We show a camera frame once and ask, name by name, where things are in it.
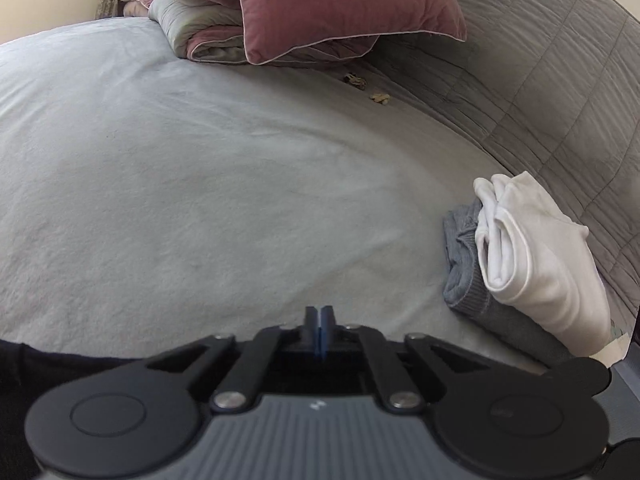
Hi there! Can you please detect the white folded garment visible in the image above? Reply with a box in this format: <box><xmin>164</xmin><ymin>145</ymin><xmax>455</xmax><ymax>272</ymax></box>
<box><xmin>473</xmin><ymin>171</ymin><xmax>613</xmax><ymax>356</ymax></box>

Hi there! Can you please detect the grey quilted headboard cover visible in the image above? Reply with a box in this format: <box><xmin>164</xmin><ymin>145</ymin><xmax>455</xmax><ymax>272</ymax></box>
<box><xmin>370</xmin><ymin>0</ymin><xmax>640</xmax><ymax>341</ymax></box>

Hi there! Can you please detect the grey folded sweater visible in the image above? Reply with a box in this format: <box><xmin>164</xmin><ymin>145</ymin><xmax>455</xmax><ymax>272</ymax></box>
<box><xmin>442</xmin><ymin>202</ymin><xmax>576</xmax><ymax>366</ymax></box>

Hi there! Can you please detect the folded grey pink quilt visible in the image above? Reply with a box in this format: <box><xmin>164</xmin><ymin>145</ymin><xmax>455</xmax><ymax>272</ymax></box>
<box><xmin>119</xmin><ymin>0</ymin><xmax>381</xmax><ymax>66</ymax></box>

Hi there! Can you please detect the large pink pillow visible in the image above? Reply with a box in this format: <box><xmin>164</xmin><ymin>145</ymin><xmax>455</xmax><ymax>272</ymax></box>
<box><xmin>227</xmin><ymin>0</ymin><xmax>468</xmax><ymax>67</ymax></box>

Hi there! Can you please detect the black shirt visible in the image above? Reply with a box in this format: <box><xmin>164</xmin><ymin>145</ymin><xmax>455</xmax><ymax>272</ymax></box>
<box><xmin>0</xmin><ymin>339</ymin><xmax>151</xmax><ymax>480</ymax></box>

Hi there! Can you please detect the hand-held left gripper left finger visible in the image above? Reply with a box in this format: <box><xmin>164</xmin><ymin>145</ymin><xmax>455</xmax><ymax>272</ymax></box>
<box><xmin>125</xmin><ymin>305</ymin><xmax>321</xmax><ymax>414</ymax></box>

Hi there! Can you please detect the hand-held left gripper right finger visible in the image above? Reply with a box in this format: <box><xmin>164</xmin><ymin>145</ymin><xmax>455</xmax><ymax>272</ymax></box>
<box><xmin>321</xmin><ymin>306</ymin><xmax>511</xmax><ymax>413</ymax></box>

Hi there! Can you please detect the white paper sheet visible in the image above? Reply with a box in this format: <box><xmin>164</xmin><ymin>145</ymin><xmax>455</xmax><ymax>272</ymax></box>
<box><xmin>592</xmin><ymin>332</ymin><xmax>630</xmax><ymax>367</ymax></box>

